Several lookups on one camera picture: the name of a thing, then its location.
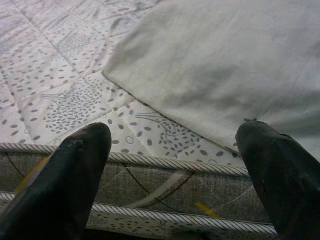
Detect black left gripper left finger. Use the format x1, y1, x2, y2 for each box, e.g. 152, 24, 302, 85
0, 121, 113, 240

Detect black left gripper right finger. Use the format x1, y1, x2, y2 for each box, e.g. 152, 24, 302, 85
235, 121, 320, 240

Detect white pillow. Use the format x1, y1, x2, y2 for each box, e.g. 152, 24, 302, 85
101, 0, 320, 161

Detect white quilted speckled mattress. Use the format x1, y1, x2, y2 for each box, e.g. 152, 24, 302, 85
0, 0, 278, 240

